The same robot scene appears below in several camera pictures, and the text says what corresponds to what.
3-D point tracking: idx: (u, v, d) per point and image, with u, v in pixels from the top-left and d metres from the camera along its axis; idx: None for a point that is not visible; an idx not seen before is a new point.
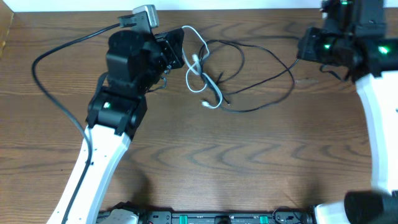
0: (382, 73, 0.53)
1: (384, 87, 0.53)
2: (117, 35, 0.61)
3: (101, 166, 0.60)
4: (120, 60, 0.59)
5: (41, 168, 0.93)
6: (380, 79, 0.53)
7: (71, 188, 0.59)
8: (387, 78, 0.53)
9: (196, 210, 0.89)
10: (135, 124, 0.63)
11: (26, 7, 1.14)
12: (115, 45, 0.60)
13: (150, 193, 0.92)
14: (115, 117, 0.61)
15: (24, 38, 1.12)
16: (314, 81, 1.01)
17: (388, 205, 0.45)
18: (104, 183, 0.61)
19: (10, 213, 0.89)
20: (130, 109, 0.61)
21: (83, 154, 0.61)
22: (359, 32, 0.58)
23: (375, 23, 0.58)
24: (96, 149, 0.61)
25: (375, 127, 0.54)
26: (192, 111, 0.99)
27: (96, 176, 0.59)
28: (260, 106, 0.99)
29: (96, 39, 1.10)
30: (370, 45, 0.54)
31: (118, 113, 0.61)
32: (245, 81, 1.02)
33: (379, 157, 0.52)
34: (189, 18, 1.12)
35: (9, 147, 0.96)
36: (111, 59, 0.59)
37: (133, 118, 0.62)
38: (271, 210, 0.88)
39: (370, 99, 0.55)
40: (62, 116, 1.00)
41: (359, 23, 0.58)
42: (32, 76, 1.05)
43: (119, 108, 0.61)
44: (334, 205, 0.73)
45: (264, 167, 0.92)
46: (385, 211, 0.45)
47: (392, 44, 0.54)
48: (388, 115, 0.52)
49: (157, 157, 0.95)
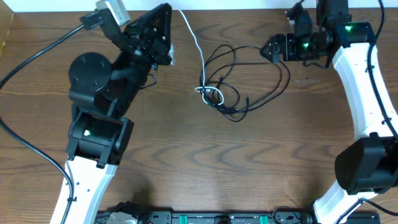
0: (351, 44, 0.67)
1: (354, 54, 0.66)
2: (79, 69, 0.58)
3: (87, 196, 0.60)
4: (85, 99, 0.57)
5: (41, 168, 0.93)
6: (349, 49, 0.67)
7: None
8: (355, 47, 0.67)
9: (196, 211, 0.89)
10: (119, 150, 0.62)
11: (26, 7, 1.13)
12: (78, 80, 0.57)
13: (150, 193, 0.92)
14: (97, 145, 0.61)
15: (23, 38, 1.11)
16: (314, 81, 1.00)
17: (370, 146, 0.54)
18: (91, 215, 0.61)
19: (10, 213, 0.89)
20: (112, 135, 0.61)
21: (66, 189, 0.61)
22: (331, 21, 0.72)
23: (342, 14, 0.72)
24: (78, 183, 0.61)
25: (353, 87, 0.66)
26: (192, 111, 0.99)
27: (80, 211, 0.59)
28: (260, 106, 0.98)
29: (95, 38, 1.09)
30: (340, 30, 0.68)
31: (101, 140, 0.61)
32: (246, 81, 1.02)
33: (358, 110, 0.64)
34: (189, 18, 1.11)
35: (8, 147, 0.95)
36: (75, 98, 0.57)
37: (117, 144, 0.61)
38: (271, 210, 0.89)
39: (345, 66, 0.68)
40: (62, 115, 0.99)
41: (330, 14, 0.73)
42: (31, 75, 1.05)
43: (100, 137, 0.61)
44: (331, 191, 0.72)
45: (264, 167, 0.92)
46: (365, 152, 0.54)
47: (355, 23, 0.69)
48: (359, 74, 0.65)
49: (157, 157, 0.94)
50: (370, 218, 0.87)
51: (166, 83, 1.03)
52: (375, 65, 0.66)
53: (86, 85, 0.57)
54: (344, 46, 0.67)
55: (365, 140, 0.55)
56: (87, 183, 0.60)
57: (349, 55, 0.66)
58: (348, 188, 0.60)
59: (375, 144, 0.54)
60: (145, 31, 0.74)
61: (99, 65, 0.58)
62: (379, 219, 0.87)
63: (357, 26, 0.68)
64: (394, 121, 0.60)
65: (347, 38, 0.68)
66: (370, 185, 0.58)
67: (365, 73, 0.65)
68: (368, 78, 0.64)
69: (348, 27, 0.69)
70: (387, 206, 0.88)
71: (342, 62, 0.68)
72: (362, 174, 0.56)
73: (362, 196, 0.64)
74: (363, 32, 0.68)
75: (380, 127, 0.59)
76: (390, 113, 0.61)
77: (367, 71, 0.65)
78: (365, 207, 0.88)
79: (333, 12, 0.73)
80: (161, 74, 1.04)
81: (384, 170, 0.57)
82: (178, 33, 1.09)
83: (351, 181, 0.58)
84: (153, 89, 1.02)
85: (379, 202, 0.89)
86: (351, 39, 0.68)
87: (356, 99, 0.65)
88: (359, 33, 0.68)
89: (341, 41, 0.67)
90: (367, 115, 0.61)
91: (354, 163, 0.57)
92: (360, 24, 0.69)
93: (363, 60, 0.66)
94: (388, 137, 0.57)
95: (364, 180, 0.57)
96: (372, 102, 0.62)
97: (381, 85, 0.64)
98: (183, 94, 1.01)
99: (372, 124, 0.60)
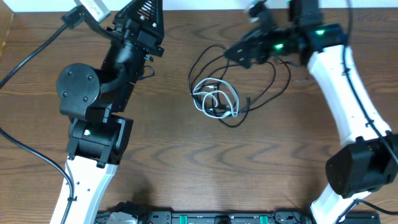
0: (324, 48, 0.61)
1: (329, 58, 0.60)
2: (66, 81, 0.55)
3: (87, 196, 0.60)
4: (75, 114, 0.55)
5: (41, 168, 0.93)
6: (324, 53, 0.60)
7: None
8: (331, 51, 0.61)
9: (196, 211, 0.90)
10: (119, 149, 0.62)
11: (26, 8, 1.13)
12: (67, 95, 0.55)
13: (150, 193, 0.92)
14: (97, 145, 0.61)
15: (23, 38, 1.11)
16: (314, 81, 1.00)
17: (356, 154, 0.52)
18: (91, 214, 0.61)
19: (11, 213, 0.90)
20: (112, 135, 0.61)
21: (66, 189, 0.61)
22: (303, 23, 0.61)
23: (314, 13, 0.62)
24: (78, 183, 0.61)
25: (331, 93, 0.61)
26: (191, 111, 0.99)
27: (81, 211, 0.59)
28: (260, 106, 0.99)
29: (95, 38, 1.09)
30: (311, 35, 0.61)
31: (101, 139, 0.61)
32: (246, 81, 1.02)
33: (339, 115, 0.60)
34: (189, 18, 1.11)
35: (8, 147, 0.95)
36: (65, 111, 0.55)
37: (117, 144, 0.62)
38: (271, 210, 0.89)
39: (320, 71, 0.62)
40: (61, 116, 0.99)
41: (301, 15, 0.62)
42: (30, 75, 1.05)
43: (100, 137, 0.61)
44: (324, 192, 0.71)
45: (264, 167, 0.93)
46: (354, 159, 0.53)
47: (326, 27, 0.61)
48: (336, 79, 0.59)
49: (157, 157, 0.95)
50: (370, 218, 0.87)
51: (166, 83, 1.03)
52: (352, 67, 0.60)
53: (74, 101, 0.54)
54: (318, 51, 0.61)
55: (352, 146, 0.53)
56: (87, 183, 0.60)
57: (324, 60, 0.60)
58: (341, 193, 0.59)
59: (363, 149, 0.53)
60: (129, 23, 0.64)
61: (86, 78, 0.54)
62: (378, 219, 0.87)
63: (328, 29, 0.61)
64: (377, 122, 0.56)
65: (320, 43, 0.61)
66: (363, 188, 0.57)
67: (342, 77, 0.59)
68: (346, 81, 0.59)
69: (319, 32, 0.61)
70: (387, 206, 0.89)
71: (316, 66, 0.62)
72: (354, 179, 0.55)
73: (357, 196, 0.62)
74: (333, 35, 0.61)
75: (365, 131, 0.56)
76: (372, 114, 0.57)
77: (344, 74, 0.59)
78: (365, 207, 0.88)
79: (304, 12, 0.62)
80: (161, 75, 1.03)
81: (374, 172, 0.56)
82: (177, 33, 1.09)
83: (344, 186, 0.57)
84: (153, 89, 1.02)
85: (379, 203, 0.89)
86: (324, 42, 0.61)
87: (336, 104, 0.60)
88: (332, 35, 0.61)
89: (314, 47, 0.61)
90: (349, 119, 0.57)
91: (345, 169, 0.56)
92: (331, 26, 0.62)
93: (339, 63, 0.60)
94: (372, 139, 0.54)
95: (356, 184, 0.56)
96: (353, 107, 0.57)
97: (360, 87, 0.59)
98: (183, 94, 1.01)
99: (356, 128, 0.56)
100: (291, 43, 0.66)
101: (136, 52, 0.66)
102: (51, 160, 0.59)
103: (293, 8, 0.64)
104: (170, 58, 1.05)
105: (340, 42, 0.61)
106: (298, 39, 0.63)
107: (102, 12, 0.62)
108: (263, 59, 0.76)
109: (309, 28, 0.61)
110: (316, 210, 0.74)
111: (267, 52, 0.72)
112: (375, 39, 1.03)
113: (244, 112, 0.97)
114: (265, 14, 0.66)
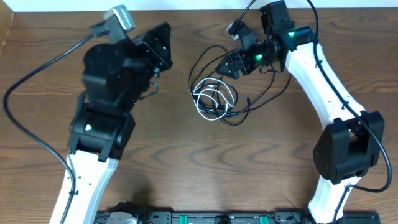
0: (296, 46, 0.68)
1: (301, 54, 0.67)
2: (94, 53, 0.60)
3: (89, 191, 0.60)
4: (97, 82, 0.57)
5: (41, 168, 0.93)
6: (296, 51, 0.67)
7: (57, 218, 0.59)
8: (301, 48, 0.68)
9: (195, 211, 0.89)
10: (120, 144, 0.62)
11: (26, 7, 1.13)
12: (92, 65, 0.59)
13: (150, 193, 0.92)
14: (99, 140, 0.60)
15: (23, 38, 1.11)
16: None
17: (338, 134, 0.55)
18: (92, 208, 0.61)
19: (10, 213, 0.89)
20: (114, 129, 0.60)
21: (67, 183, 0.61)
22: (276, 29, 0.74)
23: (285, 22, 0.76)
24: (80, 178, 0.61)
25: (309, 87, 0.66)
26: (192, 111, 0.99)
27: (82, 205, 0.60)
28: (260, 105, 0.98)
29: (96, 38, 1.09)
30: (285, 37, 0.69)
31: (102, 133, 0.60)
32: (246, 81, 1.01)
33: (318, 105, 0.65)
34: (189, 18, 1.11)
35: (9, 147, 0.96)
36: (87, 80, 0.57)
37: (119, 138, 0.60)
38: (271, 210, 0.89)
39: (296, 68, 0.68)
40: (62, 116, 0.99)
41: (273, 25, 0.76)
42: (31, 75, 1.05)
43: (104, 129, 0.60)
44: (317, 186, 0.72)
45: (264, 167, 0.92)
46: (334, 138, 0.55)
47: (296, 29, 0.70)
48: (310, 72, 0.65)
49: (157, 157, 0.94)
50: (370, 218, 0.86)
51: (166, 83, 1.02)
52: (323, 60, 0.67)
53: (101, 68, 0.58)
54: (291, 50, 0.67)
55: (331, 127, 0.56)
56: (88, 177, 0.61)
57: (298, 56, 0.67)
58: (330, 178, 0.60)
59: (341, 129, 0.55)
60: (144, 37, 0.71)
61: (114, 52, 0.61)
62: (379, 219, 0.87)
63: (298, 32, 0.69)
64: (352, 103, 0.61)
65: (293, 42, 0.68)
66: (349, 170, 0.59)
67: (315, 68, 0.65)
68: (319, 72, 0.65)
69: (291, 33, 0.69)
70: (387, 206, 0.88)
71: (293, 65, 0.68)
72: (339, 160, 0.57)
73: (348, 183, 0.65)
74: (305, 36, 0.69)
75: (341, 113, 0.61)
76: (347, 97, 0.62)
77: (317, 66, 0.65)
78: (365, 207, 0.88)
79: (275, 21, 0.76)
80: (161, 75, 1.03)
81: (358, 154, 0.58)
82: (177, 33, 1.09)
83: (331, 170, 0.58)
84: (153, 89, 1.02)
85: (379, 203, 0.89)
86: (296, 42, 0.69)
87: (314, 95, 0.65)
88: (303, 37, 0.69)
89: (288, 46, 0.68)
90: (326, 104, 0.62)
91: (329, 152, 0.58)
92: (301, 29, 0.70)
93: (311, 57, 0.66)
94: (352, 120, 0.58)
95: (341, 166, 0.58)
96: (329, 94, 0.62)
97: (334, 78, 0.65)
98: (183, 94, 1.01)
99: (333, 112, 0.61)
100: (268, 49, 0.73)
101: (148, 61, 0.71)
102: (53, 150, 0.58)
103: (265, 18, 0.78)
104: None
105: (311, 40, 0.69)
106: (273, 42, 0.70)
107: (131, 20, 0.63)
108: (248, 70, 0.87)
109: (282, 33, 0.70)
110: (313, 208, 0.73)
111: (251, 65, 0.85)
112: (375, 38, 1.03)
113: (245, 111, 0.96)
114: (244, 31, 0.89)
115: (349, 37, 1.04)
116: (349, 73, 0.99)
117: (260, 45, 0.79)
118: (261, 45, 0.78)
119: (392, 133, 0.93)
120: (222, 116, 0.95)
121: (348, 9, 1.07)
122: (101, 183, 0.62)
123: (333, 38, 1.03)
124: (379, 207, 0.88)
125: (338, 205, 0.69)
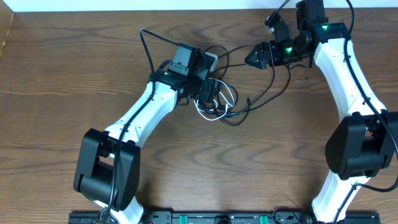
0: (329, 40, 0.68)
1: (333, 48, 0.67)
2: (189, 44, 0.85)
3: (160, 105, 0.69)
4: (187, 48, 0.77)
5: (41, 168, 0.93)
6: (326, 43, 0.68)
7: (130, 114, 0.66)
8: (333, 42, 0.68)
9: (196, 211, 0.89)
10: (181, 94, 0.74)
11: (26, 7, 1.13)
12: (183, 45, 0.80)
13: (150, 193, 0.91)
14: (170, 82, 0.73)
15: (23, 38, 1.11)
16: (314, 81, 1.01)
17: (354, 127, 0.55)
18: (154, 122, 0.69)
19: (9, 213, 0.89)
20: (183, 79, 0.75)
21: (145, 93, 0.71)
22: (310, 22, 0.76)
23: (320, 18, 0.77)
24: (155, 93, 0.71)
25: (334, 79, 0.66)
26: (192, 111, 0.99)
27: (153, 109, 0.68)
28: (260, 105, 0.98)
29: (96, 38, 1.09)
30: (318, 30, 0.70)
31: (174, 79, 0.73)
32: (245, 81, 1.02)
33: (340, 97, 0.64)
34: (189, 18, 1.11)
35: (9, 147, 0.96)
36: (181, 45, 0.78)
37: (181, 90, 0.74)
38: (271, 210, 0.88)
39: (325, 61, 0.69)
40: (62, 115, 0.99)
41: (308, 19, 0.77)
42: (31, 76, 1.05)
43: (175, 79, 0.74)
44: (324, 186, 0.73)
45: (264, 167, 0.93)
46: (349, 130, 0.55)
47: (330, 23, 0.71)
48: (337, 65, 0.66)
49: (158, 157, 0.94)
50: (370, 218, 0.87)
51: None
52: (351, 56, 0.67)
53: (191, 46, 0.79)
54: (322, 42, 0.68)
55: (349, 119, 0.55)
56: (162, 94, 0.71)
57: (328, 49, 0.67)
58: (339, 173, 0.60)
59: (359, 122, 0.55)
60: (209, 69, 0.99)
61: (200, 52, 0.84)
62: (378, 219, 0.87)
63: (332, 27, 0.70)
64: (374, 101, 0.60)
65: (324, 35, 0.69)
66: (359, 168, 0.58)
67: (343, 63, 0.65)
68: (346, 66, 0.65)
69: (324, 27, 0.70)
70: (387, 206, 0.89)
71: (321, 56, 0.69)
72: (351, 155, 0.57)
73: (356, 181, 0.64)
74: (337, 31, 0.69)
75: (361, 107, 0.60)
76: (369, 94, 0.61)
77: (344, 61, 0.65)
78: (365, 207, 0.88)
79: (310, 16, 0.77)
80: None
81: (370, 152, 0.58)
82: (177, 33, 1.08)
83: (341, 165, 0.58)
84: None
85: (378, 202, 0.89)
86: (328, 36, 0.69)
87: (338, 87, 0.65)
88: (336, 34, 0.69)
89: (319, 38, 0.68)
90: (349, 98, 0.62)
91: (341, 145, 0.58)
92: (334, 24, 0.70)
93: (340, 51, 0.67)
94: (371, 117, 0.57)
95: (352, 161, 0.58)
96: (353, 88, 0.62)
97: (361, 75, 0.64)
98: None
99: (354, 104, 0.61)
100: (300, 40, 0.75)
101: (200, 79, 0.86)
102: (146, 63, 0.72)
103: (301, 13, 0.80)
104: (170, 58, 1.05)
105: (343, 37, 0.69)
106: (306, 33, 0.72)
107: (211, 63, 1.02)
108: (276, 63, 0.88)
109: (314, 25, 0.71)
110: (315, 206, 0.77)
111: (281, 54, 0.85)
112: (375, 39, 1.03)
113: (245, 111, 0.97)
114: (280, 25, 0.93)
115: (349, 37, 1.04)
116: None
117: (293, 40, 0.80)
118: (292, 39, 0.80)
119: None
120: (221, 117, 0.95)
121: (348, 9, 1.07)
122: (164, 109, 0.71)
123: None
124: (379, 207, 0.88)
125: (341, 205, 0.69)
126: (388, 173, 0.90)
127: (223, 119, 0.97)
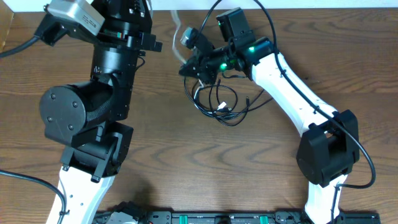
0: (259, 60, 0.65)
1: (265, 66, 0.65)
2: (56, 90, 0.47)
3: (83, 203, 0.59)
4: (65, 127, 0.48)
5: (42, 167, 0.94)
6: (259, 65, 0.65)
7: (53, 221, 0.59)
8: (264, 61, 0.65)
9: (196, 211, 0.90)
10: (117, 160, 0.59)
11: (25, 7, 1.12)
12: (52, 120, 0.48)
13: (150, 193, 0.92)
14: (95, 156, 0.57)
15: (25, 39, 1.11)
16: (314, 80, 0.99)
17: (313, 140, 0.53)
18: (88, 216, 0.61)
19: (10, 213, 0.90)
20: (107, 148, 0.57)
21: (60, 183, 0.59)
22: (237, 44, 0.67)
23: (245, 33, 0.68)
24: (71, 193, 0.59)
25: (277, 99, 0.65)
26: (192, 111, 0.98)
27: (76, 215, 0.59)
28: (259, 105, 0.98)
29: None
30: (247, 53, 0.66)
31: (100, 147, 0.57)
32: (245, 81, 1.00)
33: (290, 113, 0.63)
34: (189, 19, 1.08)
35: (9, 147, 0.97)
36: (51, 135, 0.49)
37: (97, 139, 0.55)
38: (271, 210, 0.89)
39: (265, 83, 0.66)
40: None
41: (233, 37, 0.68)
42: (31, 75, 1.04)
43: (94, 152, 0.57)
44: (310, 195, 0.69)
45: (264, 166, 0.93)
46: (312, 145, 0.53)
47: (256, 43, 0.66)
48: (277, 83, 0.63)
49: (157, 157, 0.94)
50: (370, 218, 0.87)
51: (166, 83, 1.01)
52: (286, 68, 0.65)
53: (66, 107, 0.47)
54: (254, 63, 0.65)
55: (307, 134, 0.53)
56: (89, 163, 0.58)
57: (260, 70, 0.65)
58: (319, 183, 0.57)
59: (317, 134, 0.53)
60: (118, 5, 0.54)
61: (70, 106, 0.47)
62: (378, 219, 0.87)
63: (258, 45, 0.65)
64: (323, 106, 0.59)
65: (254, 55, 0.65)
66: (336, 172, 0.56)
67: (282, 79, 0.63)
68: (285, 81, 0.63)
69: (251, 48, 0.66)
70: (388, 206, 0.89)
71: (259, 78, 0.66)
72: (324, 163, 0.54)
73: (336, 182, 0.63)
74: (265, 48, 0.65)
75: (314, 117, 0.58)
76: (316, 101, 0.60)
77: (282, 76, 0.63)
78: (365, 207, 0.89)
79: (236, 34, 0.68)
80: (161, 75, 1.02)
81: (339, 154, 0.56)
82: (176, 33, 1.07)
83: (318, 175, 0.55)
84: (153, 89, 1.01)
85: (378, 202, 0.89)
86: (258, 55, 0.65)
87: (284, 103, 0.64)
88: (264, 50, 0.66)
89: (250, 61, 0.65)
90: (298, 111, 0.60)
91: (310, 157, 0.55)
92: (260, 42, 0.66)
93: (275, 68, 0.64)
94: (327, 123, 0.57)
95: (327, 169, 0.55)
96: (300, 100, 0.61)
97: (301, 84, 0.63)
98: (183, 94, 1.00)
99: (306, 117, 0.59)
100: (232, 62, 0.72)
101: (124, 53, 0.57)
102: (50, 133, 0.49)
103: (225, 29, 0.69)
104: (170, 58, 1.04)
105: (272, 51, 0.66)
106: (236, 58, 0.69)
107: (97, 24, 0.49)
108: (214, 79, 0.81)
109: (242, 48, 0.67)
110: (308, 208, 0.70)
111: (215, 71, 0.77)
112: (375, 39, 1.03)
113: (244, 112, 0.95)
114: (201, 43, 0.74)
115: (349, 38, 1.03)
116: (348, 73, 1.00)
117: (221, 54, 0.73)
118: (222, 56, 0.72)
119: (391, 134, 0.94)
120: (223, 104, 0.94)
121: (348, 9, 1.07)
122: (96, 199, 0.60)
123: (333, 39, 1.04)
124: (379, 206, 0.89)
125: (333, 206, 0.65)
126: (388, 173, 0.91)
127: (221, 123, 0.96)
